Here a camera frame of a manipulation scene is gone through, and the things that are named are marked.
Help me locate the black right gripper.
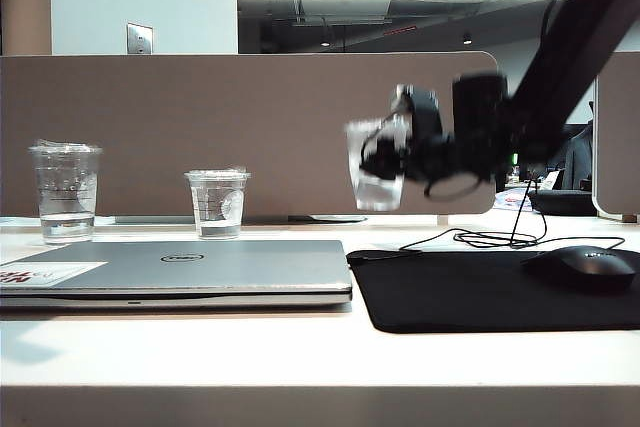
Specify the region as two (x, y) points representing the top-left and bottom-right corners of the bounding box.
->
(359, 73), (517, 185)

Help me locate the clear plastic cup lid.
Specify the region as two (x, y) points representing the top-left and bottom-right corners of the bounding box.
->
(344, 116), (407, 212)

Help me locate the short clear plastic cup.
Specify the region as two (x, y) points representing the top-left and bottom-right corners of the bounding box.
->
(183, 165), (252, 241)

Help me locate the silver Dell laptop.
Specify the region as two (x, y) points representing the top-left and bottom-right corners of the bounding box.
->
(0, 239), (354, 312)

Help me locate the tall clear plastic cup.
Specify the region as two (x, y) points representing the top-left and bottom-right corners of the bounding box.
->
(27, 138), (104, 247)

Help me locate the blue white printed paper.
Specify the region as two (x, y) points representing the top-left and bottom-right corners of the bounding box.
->
(494, 188), (536, 211)

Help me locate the black mouse pad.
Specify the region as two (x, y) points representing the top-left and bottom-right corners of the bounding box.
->
(345, 247), (640, 335)

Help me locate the wide brown desk divider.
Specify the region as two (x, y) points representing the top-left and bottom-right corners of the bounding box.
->
(0, 50), (499, 219)

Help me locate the black fabric case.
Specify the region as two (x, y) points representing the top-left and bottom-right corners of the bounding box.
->
(528, 188), (599, 218)

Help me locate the grey jacket on chair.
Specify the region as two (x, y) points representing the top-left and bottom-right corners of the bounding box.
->
(563, 121), (596, 192)

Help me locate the black computer mouse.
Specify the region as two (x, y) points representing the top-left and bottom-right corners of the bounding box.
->
(520, 245), (638, 293)

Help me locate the brown divider with white edge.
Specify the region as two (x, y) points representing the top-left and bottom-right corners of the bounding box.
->
(592, 50), (640, 222)

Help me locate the white red sticker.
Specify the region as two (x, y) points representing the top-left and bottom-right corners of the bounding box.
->
(0, 261), (108, 289)

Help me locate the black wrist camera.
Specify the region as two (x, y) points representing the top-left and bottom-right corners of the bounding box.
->
(390, 83), (444, 142)

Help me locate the black robot wrist cable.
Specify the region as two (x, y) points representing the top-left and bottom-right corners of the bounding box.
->
(423, 169), (497, 201)

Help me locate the thin black mouse cable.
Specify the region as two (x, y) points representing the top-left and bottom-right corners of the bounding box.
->
(399, 179), (626, 252)

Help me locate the metal wall switch plate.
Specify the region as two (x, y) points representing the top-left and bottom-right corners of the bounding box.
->
(125, 22), (154, 56)

